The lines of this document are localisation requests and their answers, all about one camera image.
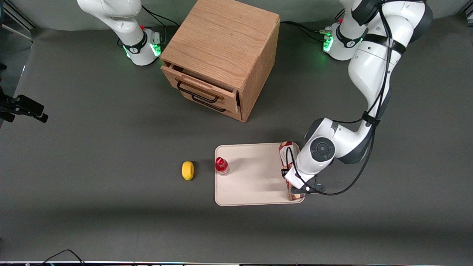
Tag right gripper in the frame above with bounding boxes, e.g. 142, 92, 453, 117
0, 86, 49, 123

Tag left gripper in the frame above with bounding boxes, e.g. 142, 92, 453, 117
281, 166, 311, 195

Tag red cookie box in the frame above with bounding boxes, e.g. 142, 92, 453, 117
278, 140, 306, 202

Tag beige plastic tray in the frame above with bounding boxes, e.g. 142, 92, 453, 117
214, 142, 306, 207

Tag small red-capped bottle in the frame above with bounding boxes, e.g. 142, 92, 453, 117
215, 157, 230, 176

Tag narrow oak drawer front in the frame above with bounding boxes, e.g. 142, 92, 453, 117
180, 90, 243, 122

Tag yellow lemon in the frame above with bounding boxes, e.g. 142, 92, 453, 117
181, 161, 194, 181

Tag wide oak drawer front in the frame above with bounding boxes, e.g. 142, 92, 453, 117
161, 64, 239, 113

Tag oak wooden drawer cabinet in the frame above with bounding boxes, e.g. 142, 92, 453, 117
160, 0, 281, 123

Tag aluminium frame rail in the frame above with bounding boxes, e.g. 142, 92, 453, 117
0, 0, 38, 42

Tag short black drawer handle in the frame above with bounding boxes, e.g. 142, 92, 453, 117
191, 94, 227, 113

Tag long black drawer handle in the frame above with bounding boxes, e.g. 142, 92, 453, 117
176, 81, 220, 103

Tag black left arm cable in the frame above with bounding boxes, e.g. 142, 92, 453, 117
285, 0, 429, 196

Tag black cable at table edge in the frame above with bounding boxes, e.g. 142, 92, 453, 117
40, 249, 86, 266

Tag black left base cables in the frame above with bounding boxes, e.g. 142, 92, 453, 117
280, 10, 346, 42

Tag black base cables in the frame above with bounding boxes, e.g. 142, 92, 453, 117
280, 10, 346, 42
118, 5, 180, 48

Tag black right base cables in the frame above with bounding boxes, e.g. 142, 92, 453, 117
118, 5, 180, 48

